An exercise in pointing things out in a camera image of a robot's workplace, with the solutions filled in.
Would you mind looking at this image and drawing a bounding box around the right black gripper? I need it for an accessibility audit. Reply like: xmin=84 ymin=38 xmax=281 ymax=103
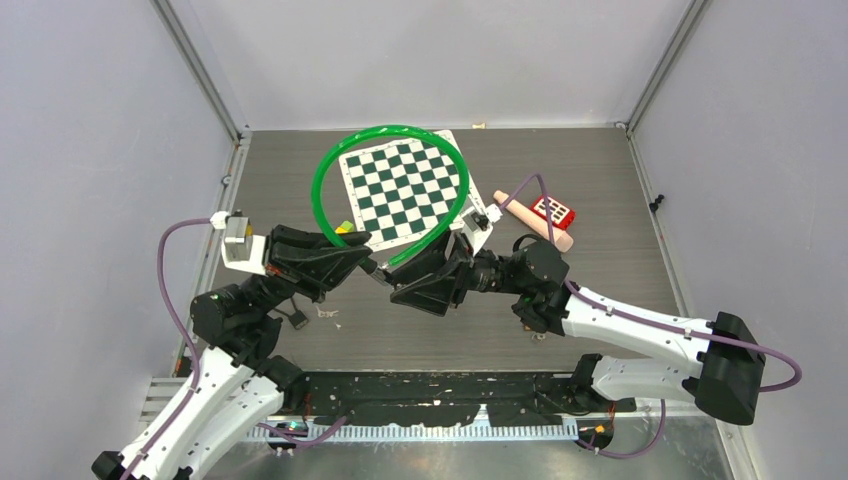
xmin=387 ymin=225 xmax=528 ymax=318

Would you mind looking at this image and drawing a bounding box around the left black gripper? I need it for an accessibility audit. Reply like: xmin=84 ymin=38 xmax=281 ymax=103
xmin=245 ymin=221 xmax=374 ymax=316

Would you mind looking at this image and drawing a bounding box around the black cable lock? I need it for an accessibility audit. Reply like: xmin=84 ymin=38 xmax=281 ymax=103
xmin=274 ymin=297 xmax=309 ymax=330

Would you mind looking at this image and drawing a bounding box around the green cable lock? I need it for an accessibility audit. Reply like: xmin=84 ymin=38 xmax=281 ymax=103
xmin=310 ymin=125 xmax=470 ymax=285

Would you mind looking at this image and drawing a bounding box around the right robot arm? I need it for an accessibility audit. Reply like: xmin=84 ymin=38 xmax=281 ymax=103
xmin=390 ymin=233 xmax=766 ymax=426

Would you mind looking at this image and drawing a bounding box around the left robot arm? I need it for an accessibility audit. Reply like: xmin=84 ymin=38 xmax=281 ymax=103
xmin=92 ymin=216 xmax=372 ymax=479

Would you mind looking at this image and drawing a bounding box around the red white block toy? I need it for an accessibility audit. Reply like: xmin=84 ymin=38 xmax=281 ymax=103
xmin=531 ymin=196 xmax=576 ymax=231

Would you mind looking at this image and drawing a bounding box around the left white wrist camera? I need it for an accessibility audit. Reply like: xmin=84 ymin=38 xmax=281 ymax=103
xmin=209 ymin=210 xmax=269 ymax=276

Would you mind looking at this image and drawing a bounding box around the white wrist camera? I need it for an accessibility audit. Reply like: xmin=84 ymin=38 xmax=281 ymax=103
xmin=209 ymin=210 xmax=269 ymax=276
xmin=451 ymin=204 xmax=503 ymax=255

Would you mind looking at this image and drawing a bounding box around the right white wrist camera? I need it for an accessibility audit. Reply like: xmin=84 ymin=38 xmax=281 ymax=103
xmin=451 ymin=204 xmax=503 ymax=255

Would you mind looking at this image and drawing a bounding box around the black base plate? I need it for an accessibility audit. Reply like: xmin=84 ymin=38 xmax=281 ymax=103
xmin=281 ymin=371 xmax=636 ymax=427

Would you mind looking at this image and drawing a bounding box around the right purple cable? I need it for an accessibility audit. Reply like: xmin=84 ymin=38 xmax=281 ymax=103
xmin=496 ymin=173 xmax=803 ymax=460

